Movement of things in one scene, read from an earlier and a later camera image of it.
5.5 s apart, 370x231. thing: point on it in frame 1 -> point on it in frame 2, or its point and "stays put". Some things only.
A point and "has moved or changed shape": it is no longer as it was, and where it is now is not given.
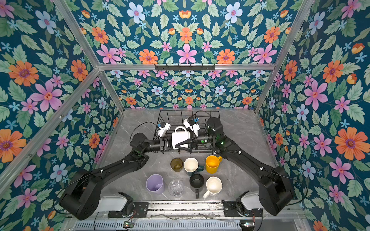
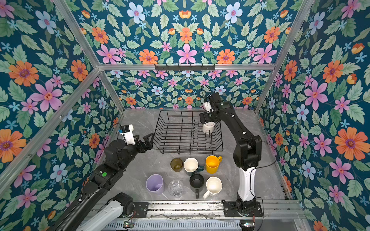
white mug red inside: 179,136 has moved or changed shape
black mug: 196,182 stays put
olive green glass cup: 177,164 stays put
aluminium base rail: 187,215 stays put
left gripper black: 165,144 -> 142,148
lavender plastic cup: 154,183 stays put
